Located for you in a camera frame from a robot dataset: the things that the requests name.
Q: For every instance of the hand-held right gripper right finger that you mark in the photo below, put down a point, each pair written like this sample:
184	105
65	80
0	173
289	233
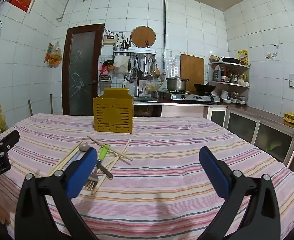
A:
214	172

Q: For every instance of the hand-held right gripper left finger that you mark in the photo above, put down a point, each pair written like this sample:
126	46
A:
80	172

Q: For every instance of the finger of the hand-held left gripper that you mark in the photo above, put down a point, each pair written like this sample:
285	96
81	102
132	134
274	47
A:
4	142

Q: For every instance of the wooden chopstick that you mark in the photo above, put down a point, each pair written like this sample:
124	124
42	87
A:
118	153
62	162
67	162
98	185

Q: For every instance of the grey-headed spoon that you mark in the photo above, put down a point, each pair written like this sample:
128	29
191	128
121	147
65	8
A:
83	147

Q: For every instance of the metal knife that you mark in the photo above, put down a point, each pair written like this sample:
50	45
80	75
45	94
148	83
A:
106	172

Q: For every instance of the yellow perforated utensil holder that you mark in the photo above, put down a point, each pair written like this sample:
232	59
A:
113	112

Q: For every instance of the glass door kitchen cabinet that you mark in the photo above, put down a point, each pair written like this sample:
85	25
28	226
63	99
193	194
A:
241	125

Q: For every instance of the pink striped tablecloth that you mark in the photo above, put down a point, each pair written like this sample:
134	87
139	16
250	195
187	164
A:
162	155

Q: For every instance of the leaning wooden sticks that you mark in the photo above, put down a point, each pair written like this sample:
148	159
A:
51	103

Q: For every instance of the gas stove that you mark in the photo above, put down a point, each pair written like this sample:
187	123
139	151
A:
194	97

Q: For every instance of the black wok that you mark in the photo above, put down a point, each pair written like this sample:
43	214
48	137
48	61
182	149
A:
204	87

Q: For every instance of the corner shelf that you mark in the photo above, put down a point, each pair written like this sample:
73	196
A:
233	83

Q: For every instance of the steel cooking pot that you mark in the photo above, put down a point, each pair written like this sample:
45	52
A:
176	83

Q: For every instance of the steel sink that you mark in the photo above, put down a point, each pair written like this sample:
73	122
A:
144	99

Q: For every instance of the hanging orange plastic bag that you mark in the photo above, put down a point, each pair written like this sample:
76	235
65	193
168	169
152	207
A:
55	56

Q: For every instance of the dark wooden door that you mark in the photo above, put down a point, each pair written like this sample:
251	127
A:
82	72

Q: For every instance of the metal faucet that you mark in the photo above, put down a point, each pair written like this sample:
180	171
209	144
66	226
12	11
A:
134	80

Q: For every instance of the wooden cutting board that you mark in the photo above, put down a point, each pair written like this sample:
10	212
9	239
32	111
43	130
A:
192	67

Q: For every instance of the black pan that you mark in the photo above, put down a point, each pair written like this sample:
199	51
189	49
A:
230	60

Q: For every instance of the metal bowl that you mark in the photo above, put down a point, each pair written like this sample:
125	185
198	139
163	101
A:
214	59

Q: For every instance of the white hanging cloth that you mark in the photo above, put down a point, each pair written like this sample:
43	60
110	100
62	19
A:
120	62

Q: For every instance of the hanging ladles and spatulas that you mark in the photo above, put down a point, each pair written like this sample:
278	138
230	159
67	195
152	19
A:
145	67

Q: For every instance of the white power socket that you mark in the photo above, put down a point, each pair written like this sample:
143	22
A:
123	39

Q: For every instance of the round wooden lid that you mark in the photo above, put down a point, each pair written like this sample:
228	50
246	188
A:
142	36

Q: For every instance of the yellow wall poster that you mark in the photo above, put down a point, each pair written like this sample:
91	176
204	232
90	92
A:
243	56

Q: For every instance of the wall stickers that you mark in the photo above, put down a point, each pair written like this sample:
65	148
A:
270	55

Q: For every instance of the metal wall rack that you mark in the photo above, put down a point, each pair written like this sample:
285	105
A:
134	52

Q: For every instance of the wall meter box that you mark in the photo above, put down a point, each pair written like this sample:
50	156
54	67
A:
110	39

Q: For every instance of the metal wall pipe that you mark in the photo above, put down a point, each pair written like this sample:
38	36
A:
164	30

